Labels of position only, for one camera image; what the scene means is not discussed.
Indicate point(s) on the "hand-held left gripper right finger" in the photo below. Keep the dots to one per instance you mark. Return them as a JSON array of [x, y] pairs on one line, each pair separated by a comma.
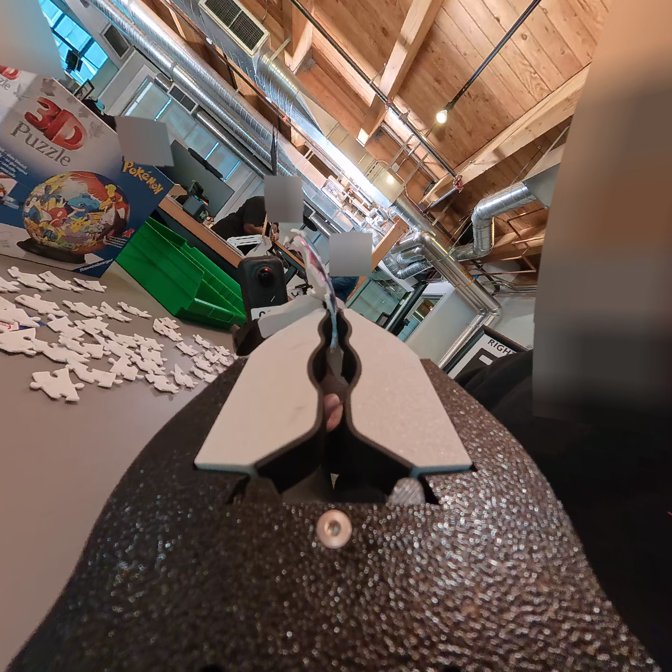
[[399, 409]]

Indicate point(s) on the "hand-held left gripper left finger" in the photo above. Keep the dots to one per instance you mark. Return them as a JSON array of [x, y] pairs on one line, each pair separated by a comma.
[[257, 414]]

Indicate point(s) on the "colourful puzzle piece strip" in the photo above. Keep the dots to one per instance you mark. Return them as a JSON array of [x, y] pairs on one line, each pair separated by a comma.
[[321, 278]]

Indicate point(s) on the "pile of white puzzle pieces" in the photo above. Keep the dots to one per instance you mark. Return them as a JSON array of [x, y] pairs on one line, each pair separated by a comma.
[[105, 346]]

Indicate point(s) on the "puzzle ball box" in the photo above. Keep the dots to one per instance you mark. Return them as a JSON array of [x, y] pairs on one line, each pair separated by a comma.
[[68, 173]]

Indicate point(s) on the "green plastic bin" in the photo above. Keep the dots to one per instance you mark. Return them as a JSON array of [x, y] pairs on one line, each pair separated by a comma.
[[215, 299], [157, 252]]

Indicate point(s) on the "wooden desk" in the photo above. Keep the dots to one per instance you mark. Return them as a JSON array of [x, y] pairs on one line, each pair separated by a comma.
[[199, 231]]

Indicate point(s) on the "black desk device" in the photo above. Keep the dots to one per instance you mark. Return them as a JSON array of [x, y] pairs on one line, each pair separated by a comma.
[[197, 202]]

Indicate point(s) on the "grey monitor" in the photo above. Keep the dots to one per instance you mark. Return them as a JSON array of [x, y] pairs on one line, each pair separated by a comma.
[[194, 173]]

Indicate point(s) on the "ceiling spot lamp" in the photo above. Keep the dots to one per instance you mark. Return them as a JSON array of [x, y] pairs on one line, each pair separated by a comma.
[[441, 116]]

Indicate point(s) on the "black ceiling pipe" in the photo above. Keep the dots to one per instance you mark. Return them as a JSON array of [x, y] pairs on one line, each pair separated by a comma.
[[495, 52]]

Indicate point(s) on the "white ceiling air vent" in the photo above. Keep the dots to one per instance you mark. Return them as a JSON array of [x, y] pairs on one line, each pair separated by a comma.
[[233, 23]]

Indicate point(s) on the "window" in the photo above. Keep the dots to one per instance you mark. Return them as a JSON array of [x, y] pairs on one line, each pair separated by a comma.
[[63, 31]]

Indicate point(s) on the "black action camera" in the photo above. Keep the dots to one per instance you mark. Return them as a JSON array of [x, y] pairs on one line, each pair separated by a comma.
[[262, 283]]

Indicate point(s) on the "bent silver ventilation duct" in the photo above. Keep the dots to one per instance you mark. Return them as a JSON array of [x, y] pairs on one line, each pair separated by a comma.
[[483, 220]]

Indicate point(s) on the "long silver ventilation duct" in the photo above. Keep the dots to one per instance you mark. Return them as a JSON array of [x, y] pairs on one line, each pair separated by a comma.
[[246, 105]]

